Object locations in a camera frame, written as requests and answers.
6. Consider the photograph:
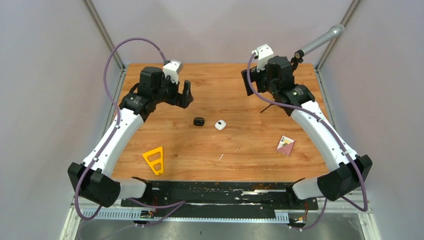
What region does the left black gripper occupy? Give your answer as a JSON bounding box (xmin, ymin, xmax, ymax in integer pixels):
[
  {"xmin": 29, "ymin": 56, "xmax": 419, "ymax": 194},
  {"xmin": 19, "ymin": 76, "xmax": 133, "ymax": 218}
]
[{"xmin": 153, "ymin": 72, "xmax": 194, "ymax": 109}]

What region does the white earbud charging case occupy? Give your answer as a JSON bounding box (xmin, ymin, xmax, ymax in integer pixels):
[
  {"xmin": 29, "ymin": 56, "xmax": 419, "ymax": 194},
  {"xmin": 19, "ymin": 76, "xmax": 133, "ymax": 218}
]
[{"xmin": 214, "ymin": 120, "xmax": 227, "ymax": 131}]

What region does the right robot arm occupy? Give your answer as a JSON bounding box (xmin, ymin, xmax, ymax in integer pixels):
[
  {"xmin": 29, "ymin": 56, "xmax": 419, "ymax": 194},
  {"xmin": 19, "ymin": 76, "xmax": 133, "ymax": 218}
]
[{"xmin": 241, "ymin": 55, "xmax": 373, "ymax": 209}]

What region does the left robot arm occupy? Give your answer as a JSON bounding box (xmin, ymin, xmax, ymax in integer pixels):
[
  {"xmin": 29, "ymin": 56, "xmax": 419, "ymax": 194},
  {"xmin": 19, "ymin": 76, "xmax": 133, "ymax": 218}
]
[{"xmin": 67, "ymin": 60, "xmax": 194, "ymax": 208}]

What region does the black tripod stand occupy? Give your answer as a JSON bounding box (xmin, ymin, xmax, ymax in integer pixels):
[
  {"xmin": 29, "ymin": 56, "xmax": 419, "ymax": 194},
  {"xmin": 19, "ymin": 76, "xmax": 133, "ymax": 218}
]
[{"xmin": 259, "ymin": 49, "xmax": 304, "ymax": 114}]

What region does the yellow triangular plastic piece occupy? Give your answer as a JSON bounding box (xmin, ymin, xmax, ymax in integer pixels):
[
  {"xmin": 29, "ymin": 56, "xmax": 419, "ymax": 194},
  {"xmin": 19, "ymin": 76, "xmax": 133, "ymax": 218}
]
[{"xmin": 142, "ymin": 146, "xmax": 165, "ymax": 176}]

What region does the red playing card box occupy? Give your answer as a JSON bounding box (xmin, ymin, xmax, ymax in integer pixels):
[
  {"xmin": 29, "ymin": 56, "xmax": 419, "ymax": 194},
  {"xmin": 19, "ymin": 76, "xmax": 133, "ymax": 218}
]
[{"xmin": 275, "ymin": 135, "xmax": 296, "ymax": 157}]

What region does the grey metal cylinder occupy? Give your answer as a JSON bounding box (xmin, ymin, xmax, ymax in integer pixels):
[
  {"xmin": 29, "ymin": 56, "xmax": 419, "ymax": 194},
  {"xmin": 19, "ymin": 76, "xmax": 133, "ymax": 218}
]
[{"xmin": 294, "ymin": 24, "xmax": 345, "ymax": 60}]

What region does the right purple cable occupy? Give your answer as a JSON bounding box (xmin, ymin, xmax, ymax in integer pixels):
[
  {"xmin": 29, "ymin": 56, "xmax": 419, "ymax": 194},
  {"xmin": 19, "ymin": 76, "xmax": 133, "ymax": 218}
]
[{"xmin": 246, "ymin": 52, "xmax": 369, "ymax": 231}]

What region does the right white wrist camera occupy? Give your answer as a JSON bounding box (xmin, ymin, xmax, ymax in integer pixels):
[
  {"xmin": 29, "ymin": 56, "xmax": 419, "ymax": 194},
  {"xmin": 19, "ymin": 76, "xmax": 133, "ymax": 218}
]
[{"xmin": 251, "ymin": 44, "xmax": 275, "ymax": 73}]

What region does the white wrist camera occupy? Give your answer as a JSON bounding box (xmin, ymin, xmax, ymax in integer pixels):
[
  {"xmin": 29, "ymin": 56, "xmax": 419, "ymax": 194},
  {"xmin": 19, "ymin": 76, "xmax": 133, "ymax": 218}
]
[
  {"xmin": 162, "ymin": 59, "xmax": 183, "ymax": 85},
  {"xmin": 251, "ymin": 44, "xmax": 275, "ymax": 73}
]

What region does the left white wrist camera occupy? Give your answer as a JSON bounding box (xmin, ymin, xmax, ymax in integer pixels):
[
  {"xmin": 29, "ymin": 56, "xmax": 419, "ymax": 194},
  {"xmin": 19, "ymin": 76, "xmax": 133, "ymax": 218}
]
[{"xmin": 162, "ymin": 59, "xmax": 183, "ymax": 85}]

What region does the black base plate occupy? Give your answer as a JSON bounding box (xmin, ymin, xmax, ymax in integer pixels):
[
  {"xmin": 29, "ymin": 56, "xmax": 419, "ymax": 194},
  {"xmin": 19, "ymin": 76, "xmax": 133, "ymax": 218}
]
[{"xmin": 142, "ymin": 180, "xmax": 319, "ymax": 211}]

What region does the white slotted cable duct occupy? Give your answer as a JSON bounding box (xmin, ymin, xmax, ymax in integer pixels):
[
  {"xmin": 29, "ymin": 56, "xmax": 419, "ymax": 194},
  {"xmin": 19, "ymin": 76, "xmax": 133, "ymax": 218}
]
[{"xmin": 81, "ymin": 208, "xmax": 290, "ymax": 223}]

